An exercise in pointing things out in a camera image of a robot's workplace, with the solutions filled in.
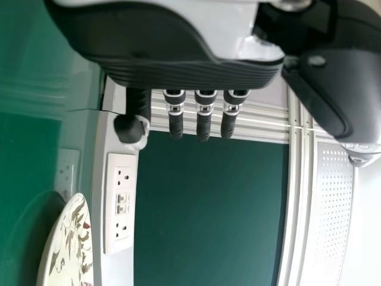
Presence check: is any white upright frame post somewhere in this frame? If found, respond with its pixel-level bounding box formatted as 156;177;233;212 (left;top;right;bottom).
275;86;318;286

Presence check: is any plate with brown leaf pattern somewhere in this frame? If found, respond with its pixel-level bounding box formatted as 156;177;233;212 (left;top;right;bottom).
37;192;95;286

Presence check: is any ribbed aluminium frame beam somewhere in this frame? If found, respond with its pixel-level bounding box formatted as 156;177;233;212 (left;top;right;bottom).
150;89;291;146

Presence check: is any white rear table ledge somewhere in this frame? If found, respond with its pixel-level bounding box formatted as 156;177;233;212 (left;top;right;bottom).
92;74;139;286

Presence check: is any perforated white cable duct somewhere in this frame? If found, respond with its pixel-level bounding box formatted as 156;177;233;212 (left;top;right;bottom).
312;141;358;286

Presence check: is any white socket strip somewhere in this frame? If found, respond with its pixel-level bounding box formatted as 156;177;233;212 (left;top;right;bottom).
104;152;138;256

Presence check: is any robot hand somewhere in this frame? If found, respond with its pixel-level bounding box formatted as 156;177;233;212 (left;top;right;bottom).
44;0;381;167

